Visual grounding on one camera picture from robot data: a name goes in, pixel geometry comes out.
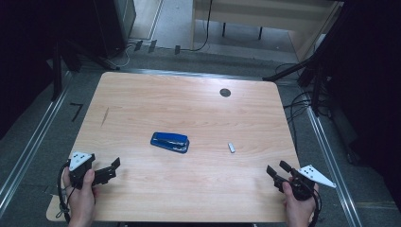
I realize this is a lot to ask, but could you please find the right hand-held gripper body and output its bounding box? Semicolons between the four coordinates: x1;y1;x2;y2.
273;165;337;201

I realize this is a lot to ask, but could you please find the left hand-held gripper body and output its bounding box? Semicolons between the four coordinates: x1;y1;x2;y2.
68;151;114;190

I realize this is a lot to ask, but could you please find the blue stapler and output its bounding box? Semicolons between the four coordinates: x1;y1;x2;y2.
149;131;191;155

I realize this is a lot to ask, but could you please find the person's right hand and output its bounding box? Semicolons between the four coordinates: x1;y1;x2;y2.
282;181;321;227

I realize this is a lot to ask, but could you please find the person's left hand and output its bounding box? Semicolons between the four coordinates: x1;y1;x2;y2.
61;166;97;220

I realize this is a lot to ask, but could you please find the black metal stand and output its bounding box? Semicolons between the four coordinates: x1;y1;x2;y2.
51;37;121;102
262;0;351;118

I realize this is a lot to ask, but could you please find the dark curtain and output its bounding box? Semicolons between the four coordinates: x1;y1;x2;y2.
324;0;401;204
0;0;97;140

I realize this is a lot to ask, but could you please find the black cabinet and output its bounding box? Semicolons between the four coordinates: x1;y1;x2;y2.
94;0;137;60

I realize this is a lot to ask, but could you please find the light wooden desk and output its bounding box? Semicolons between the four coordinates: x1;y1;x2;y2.
190;0;345;63

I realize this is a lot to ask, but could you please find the metal floor rail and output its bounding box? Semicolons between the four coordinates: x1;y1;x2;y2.
119;67;267;82
0;70;74;219
306;105;364;227

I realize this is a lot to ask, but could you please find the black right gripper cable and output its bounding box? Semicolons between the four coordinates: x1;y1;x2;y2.
309;187;323;227

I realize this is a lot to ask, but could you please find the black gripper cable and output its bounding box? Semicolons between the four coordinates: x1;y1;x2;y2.
309;187;323;227
56;160;72;223

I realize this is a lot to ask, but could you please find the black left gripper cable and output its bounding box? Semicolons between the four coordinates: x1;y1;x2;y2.
56;160;72;223

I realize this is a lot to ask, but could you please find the bundle of black floor cables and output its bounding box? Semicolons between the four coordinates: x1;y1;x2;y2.
274;61;333;153

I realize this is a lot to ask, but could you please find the white floor cable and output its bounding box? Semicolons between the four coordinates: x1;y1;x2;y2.
114;43;137;70

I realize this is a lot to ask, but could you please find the black hanging cable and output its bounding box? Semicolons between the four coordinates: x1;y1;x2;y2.
181;0;215;53

